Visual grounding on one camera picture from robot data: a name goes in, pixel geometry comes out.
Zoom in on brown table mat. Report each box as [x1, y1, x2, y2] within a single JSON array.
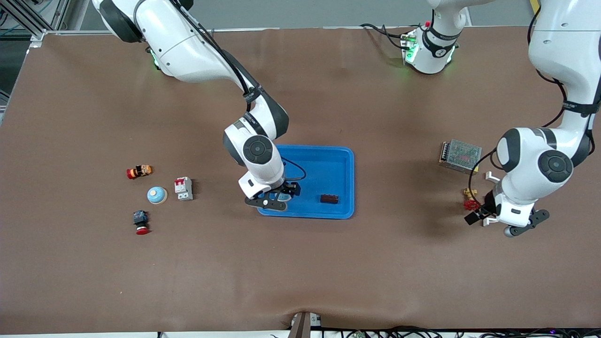
[[0, 26, 601, 335]]

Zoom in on orange emergency stop button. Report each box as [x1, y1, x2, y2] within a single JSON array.
[[126, 164, 153, 180]]

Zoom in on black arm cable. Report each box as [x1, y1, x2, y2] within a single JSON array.
[[174, 0, 307, 183], [468, 9, 601, 189]]

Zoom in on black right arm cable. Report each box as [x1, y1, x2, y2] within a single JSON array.
[[174, 0, 307, 183]]

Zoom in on brass valve red handle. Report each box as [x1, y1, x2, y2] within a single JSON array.
[[462, 188, 482, 211]]

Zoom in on white red circuit breaker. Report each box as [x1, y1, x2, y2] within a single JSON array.
[[174, 177, 194, 202]]

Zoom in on black base cables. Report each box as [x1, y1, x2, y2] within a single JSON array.
[[360, 23, 409, 50]]

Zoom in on aluminium frame post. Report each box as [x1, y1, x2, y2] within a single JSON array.
[[0, 0, 71, 47]]

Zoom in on white curved plastic bracket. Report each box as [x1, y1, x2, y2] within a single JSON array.
[[483, 171, 501, 227]]

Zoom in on metal mesh power supply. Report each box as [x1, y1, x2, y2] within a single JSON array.
[[438, 139, 483, 176]]

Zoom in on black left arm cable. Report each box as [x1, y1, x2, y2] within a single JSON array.
[[468, 9, 601, 189]]

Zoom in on blue black emergency stop button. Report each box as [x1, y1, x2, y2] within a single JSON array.
[[133, 210, 151, 235]]

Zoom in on blue plastic tray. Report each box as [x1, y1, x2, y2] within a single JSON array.
[[256, 144, 355, 220]]

